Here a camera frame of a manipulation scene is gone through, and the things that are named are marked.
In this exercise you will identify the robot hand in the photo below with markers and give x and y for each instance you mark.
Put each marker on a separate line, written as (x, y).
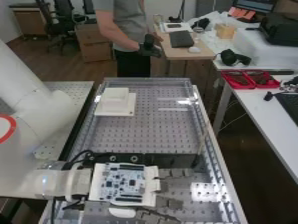
(124, 183)

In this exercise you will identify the small white box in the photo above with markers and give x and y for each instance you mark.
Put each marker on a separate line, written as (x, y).
(116, 100)

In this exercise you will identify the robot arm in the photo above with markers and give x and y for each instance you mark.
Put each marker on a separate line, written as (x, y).
(40, 110)

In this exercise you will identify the black computer monitor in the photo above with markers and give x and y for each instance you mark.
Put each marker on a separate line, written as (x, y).
(256, 5)

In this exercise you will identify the white computer mouse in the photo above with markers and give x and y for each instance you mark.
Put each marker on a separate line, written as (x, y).
(195, 50)

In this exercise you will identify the wooden desk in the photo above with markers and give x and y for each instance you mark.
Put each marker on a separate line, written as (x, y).
(187, 63)

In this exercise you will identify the black case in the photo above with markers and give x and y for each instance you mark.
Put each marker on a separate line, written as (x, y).
(281, 30)

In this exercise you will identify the black office chair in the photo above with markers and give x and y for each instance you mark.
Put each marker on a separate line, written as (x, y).
(60, 23)

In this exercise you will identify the clear box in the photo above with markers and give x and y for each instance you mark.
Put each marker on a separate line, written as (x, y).
(147, 81)

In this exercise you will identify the black headphones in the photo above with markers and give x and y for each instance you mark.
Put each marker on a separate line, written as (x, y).
(232, 57)

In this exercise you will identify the black keyboard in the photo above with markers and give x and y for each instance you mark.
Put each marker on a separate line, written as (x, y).
(289, 106)

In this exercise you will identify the beige container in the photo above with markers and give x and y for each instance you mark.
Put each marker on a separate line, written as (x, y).
(225, 30)

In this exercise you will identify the wooden drawer cabinet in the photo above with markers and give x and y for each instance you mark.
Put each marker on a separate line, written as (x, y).
(94, 45)
(28, 20)

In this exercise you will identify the short black stick device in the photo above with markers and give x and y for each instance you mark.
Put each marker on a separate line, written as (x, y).
(268, 96)

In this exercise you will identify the black plate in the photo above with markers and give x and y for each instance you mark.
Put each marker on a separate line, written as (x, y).
(147, 159)

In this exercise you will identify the person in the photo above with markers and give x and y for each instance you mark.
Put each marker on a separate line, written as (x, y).
(127, 23)

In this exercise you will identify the red tray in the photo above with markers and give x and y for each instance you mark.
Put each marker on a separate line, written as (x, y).
(264, 79)
(239, 80)

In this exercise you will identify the black handheld controller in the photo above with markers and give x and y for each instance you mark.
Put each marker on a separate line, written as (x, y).
(150, 46)

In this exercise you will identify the white desk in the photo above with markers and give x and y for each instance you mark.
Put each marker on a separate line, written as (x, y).
(267, 55)
(267, 126)

